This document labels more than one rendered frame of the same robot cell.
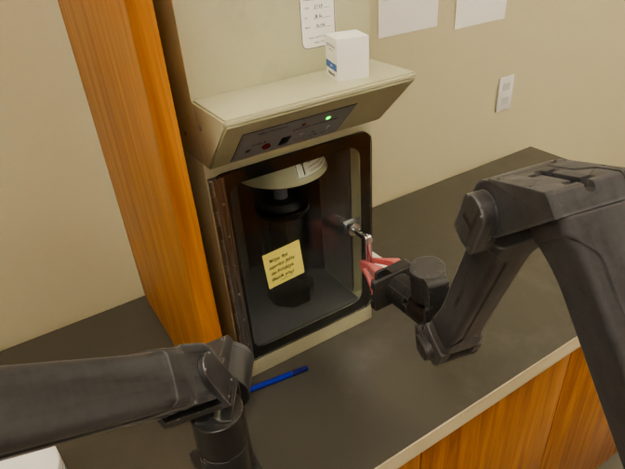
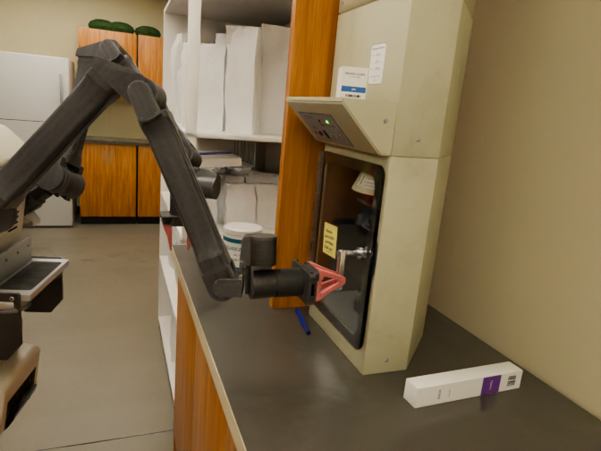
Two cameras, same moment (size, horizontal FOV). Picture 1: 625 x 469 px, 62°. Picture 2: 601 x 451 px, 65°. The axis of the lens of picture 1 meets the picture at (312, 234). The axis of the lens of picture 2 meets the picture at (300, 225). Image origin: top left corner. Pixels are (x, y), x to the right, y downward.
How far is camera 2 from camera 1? 139 cm
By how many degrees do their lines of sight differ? 90
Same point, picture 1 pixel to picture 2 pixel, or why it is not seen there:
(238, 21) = (349, 59)
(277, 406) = (279, 319)
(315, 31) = (374, 72)
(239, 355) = (207, 179)
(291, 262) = (332, 242)
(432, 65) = not seen: outside the picture
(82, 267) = not seen: hidden behind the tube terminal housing
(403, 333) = (333, 386)
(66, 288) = not seen: hidden behind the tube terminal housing
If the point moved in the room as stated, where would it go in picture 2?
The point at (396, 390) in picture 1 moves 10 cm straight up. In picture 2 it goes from (265, 363) to (268, 321)
